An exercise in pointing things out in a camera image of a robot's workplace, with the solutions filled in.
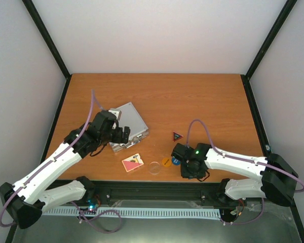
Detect light blue cable duct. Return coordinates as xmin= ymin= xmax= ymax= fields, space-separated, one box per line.
xmin=44 ymin=206 xmax=222 ymax=220

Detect triangular all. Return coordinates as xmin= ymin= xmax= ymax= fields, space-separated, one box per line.
xmin=172 ymin=131 xmax=184 ymax=142

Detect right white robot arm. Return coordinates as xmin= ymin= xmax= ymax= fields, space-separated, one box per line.
xmin=171 ymin=143 xmax=298 ymax=207

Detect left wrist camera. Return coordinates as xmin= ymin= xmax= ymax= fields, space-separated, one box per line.
xmin=108 ymin=108 xmax=122 ymax=120

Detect aluminium poker case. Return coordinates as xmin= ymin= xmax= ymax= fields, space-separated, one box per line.
xmin=110 ymin=102 xmax=149 ymax=153

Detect orange big blind button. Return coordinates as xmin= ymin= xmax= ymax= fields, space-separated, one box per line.
xmin=161 ymin=157 xmax=172 ymax=168

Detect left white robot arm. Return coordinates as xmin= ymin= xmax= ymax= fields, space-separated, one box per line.
xmin=0 ymin=109 xmax=130 ymax=229

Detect pink yellow card deck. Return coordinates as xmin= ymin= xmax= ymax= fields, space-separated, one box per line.
xmin=122 ymin=153 xmax=144 ymax=173

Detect clear round dealer button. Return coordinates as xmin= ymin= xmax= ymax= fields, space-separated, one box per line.
xmin=148 ymin=161 xmax=161 ymax=175

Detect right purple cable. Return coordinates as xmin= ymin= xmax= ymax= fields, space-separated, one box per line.
xmin=186 ymin=118 xmax=304 ymax=225

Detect black aluminium frame rail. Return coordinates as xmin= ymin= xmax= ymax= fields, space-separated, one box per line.
xmin=22 ymin=178 xmax=294 ymax=209

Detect blue small blind button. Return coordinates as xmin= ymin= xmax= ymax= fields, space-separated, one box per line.
xmin=172 ymin=157 xmax=181 ymax=166

